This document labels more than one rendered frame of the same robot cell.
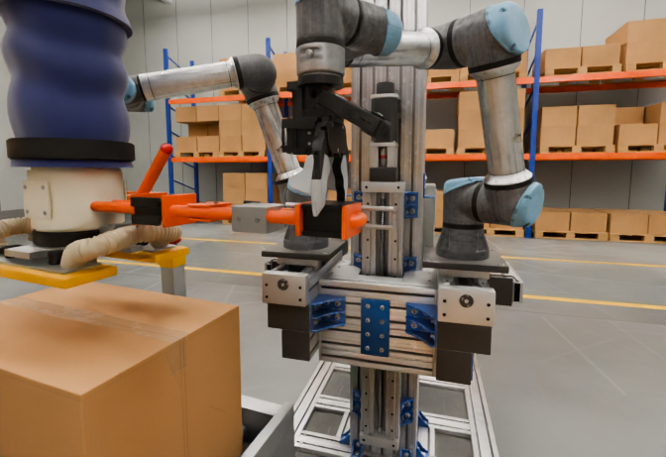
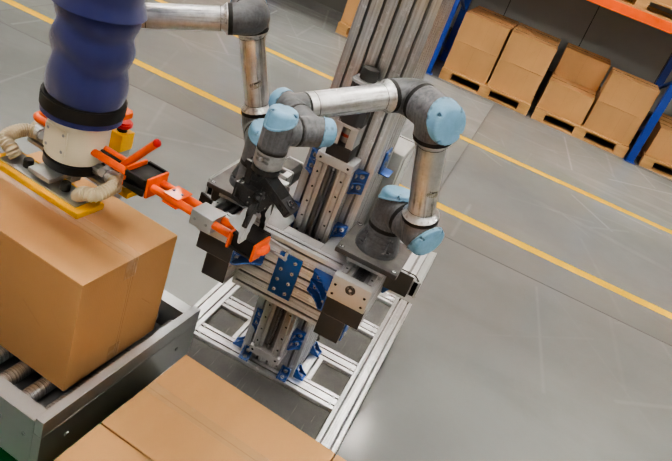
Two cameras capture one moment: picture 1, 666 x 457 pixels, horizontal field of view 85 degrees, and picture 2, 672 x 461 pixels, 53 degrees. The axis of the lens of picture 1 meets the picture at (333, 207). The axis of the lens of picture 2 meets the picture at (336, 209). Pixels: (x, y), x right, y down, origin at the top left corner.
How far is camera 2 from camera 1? 1.25 m
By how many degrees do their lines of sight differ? 22
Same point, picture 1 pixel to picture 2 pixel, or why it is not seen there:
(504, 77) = (432, 153)
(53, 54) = (91, 54)
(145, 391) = (109, 286)
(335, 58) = (276, 165)
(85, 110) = (104, 93)
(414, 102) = not seen: hidden behind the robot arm
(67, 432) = (68, 299)
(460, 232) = (376, 234)
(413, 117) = not seen: hidden behind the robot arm
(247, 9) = not seen: outside the picture
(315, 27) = (268, 148)
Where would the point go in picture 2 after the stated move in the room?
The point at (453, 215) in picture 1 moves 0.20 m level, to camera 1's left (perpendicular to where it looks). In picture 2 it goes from (376, 218) to (318, 198)
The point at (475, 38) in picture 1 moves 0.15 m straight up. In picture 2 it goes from (418, 119) to (439, 67)
